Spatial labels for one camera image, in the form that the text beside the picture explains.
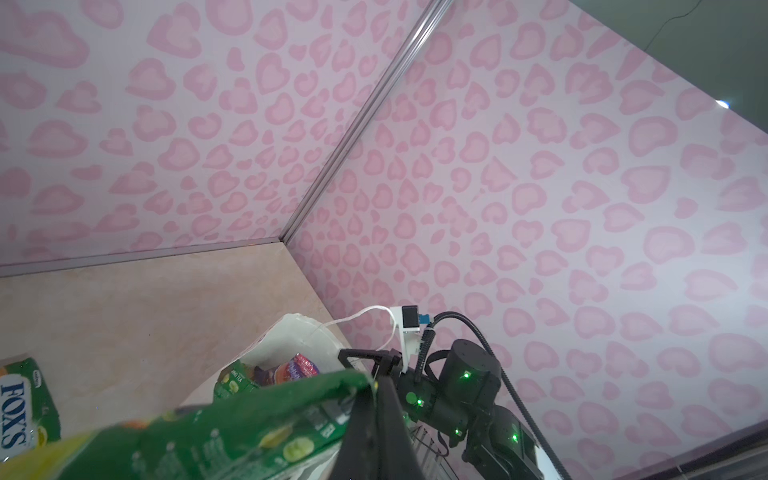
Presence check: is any green white snack packet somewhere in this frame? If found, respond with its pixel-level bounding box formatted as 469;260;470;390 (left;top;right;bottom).
213;360;260;402

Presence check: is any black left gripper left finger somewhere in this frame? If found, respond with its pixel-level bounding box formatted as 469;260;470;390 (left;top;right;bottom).
329;387;378;480

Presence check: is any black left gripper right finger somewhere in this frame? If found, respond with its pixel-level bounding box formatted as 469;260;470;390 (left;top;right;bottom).
377;376;425;480

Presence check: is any white printed paper bag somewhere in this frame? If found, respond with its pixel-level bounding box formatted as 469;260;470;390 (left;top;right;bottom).
181;305;403;407

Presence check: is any purple candy packet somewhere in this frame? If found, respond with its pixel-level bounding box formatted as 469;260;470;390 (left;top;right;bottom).
253;353;320;387

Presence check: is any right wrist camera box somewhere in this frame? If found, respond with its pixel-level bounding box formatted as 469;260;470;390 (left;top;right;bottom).
390;305;430;373

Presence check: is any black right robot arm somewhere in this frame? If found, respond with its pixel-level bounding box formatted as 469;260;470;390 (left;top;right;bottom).
338;305;570;479

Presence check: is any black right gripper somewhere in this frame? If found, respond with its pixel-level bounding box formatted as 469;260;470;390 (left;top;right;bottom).
337;339;501;447

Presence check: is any green Fox's spring tea packet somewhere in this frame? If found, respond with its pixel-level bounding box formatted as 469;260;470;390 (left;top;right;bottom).
1;369;372;479

